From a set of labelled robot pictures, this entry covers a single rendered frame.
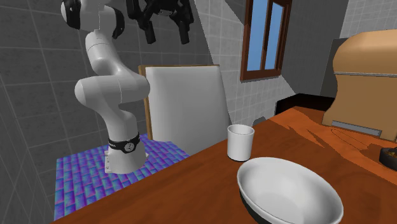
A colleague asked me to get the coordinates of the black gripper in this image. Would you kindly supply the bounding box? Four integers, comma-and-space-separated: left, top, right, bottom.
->
125, 0, 195, 45

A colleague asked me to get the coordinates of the brown wooden framed window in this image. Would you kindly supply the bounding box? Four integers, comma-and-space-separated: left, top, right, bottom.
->
240, 0, 293, 83

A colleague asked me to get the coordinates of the white cup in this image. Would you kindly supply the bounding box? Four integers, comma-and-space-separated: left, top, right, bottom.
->
226, 123, 256, 163

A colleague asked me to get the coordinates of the brown wooden table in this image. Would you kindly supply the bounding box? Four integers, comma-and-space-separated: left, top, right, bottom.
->
51, 106, 397, 224

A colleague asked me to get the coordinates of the blue purple patterned robot stand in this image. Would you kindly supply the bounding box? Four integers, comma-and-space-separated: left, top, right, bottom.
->
54, 133, 191, 221

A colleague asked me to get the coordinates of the white bowl with black outside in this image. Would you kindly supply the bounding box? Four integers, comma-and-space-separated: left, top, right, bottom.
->
237, 157, 344, 224

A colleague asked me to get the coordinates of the tan rounded appliance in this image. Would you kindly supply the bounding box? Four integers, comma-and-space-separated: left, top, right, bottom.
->
321, 29, 397, 142

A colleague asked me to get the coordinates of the black round dish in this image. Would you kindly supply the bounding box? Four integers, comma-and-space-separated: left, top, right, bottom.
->
379, 147, 397, 172

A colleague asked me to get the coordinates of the white chair with wooden frame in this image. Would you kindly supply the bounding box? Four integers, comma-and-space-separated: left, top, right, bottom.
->
137, 64, 232, 156

